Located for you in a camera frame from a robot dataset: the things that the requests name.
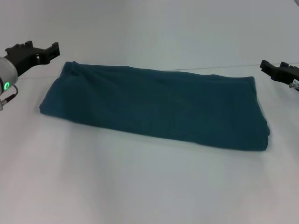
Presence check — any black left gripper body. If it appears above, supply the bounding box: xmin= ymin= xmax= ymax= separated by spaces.
xmin=5 ymin=41 xmax=47 ymax=78

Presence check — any teal blue shirt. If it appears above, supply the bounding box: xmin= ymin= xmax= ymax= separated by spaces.
xmin=39 ymin=61 xmax=271 ymax=154

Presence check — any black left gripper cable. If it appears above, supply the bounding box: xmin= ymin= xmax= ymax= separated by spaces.
xmin=0 ymin=85 xmax=19 ymax=112

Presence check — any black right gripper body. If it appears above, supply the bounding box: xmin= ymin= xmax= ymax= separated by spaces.
xmin=270 ymin=61 xmax=299 ymax=89

